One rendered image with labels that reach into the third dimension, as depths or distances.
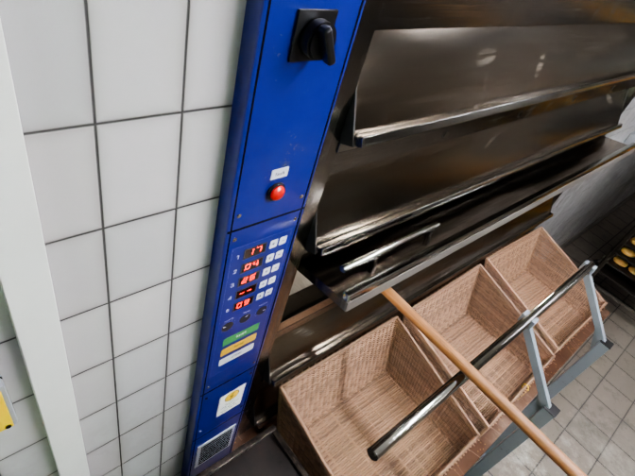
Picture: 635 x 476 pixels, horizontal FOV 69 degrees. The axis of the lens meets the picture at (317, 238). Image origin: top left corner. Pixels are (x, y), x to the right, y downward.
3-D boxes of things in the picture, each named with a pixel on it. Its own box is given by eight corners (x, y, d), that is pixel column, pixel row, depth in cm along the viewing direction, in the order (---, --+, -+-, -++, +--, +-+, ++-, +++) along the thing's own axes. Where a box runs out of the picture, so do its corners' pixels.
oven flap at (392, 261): (345, 313, 93) (284, 260, 104) (632, 153, 201) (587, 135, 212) (348, 303, 91) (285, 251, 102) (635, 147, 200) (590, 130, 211)
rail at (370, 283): (348, 303, 91) (340, 297, 92) (635, 147, 200) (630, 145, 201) (350, 296, 90) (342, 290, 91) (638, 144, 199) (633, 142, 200)
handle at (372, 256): (340, 290, 94) (334, 285, 95) (434, 242, 114) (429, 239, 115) (345, 268, 91) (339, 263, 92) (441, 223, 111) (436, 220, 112)
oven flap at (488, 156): (307, 250, 96) (309, 156, 87) (610, 126, 204) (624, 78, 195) (322, 258, 93) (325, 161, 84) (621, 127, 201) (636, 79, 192)
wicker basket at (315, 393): (260, 426, 154) (275, 383, 136) (372, 353, 188) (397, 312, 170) (354, 566, 132) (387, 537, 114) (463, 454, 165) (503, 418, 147)
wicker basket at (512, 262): (456, 295, 227) (484, 256, 209) (513, 260, 261) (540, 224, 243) (540, 370, 204) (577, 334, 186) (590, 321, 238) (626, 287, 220)
